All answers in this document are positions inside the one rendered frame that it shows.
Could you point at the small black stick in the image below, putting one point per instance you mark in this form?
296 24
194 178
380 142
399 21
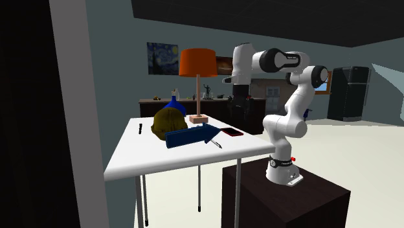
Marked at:
140 128

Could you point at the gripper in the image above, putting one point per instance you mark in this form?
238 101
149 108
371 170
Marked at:
241 91

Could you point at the starry night wall picture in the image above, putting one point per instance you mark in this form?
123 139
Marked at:
162 58

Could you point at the dark sideboard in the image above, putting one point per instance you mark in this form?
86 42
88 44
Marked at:
217 110

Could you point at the blue arrow-shaped block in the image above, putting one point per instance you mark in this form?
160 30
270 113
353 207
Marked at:
186 135

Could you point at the dark orange wall picture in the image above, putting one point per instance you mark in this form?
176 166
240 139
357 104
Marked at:
223 65

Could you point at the dark robot stand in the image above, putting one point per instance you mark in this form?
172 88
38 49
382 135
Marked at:
284 205

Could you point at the blue flask with pale stopper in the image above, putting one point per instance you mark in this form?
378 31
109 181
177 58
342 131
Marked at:
176 105

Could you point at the red phone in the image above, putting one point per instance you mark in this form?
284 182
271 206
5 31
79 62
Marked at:
232 132

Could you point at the window with brown frame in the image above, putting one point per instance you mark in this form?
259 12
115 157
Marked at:
322 89

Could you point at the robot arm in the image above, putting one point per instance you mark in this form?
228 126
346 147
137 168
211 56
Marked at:
285 126

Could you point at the white table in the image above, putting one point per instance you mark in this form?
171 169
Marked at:
151 151

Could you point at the orange shade table lamp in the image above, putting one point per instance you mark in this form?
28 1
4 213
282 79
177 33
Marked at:
198 63

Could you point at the olive knitted beanie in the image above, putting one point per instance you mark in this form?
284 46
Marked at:
167 121

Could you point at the black refrigerator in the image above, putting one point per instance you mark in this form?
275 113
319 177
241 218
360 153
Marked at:
347 93

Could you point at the pen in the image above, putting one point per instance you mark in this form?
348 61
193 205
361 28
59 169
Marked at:
216 144

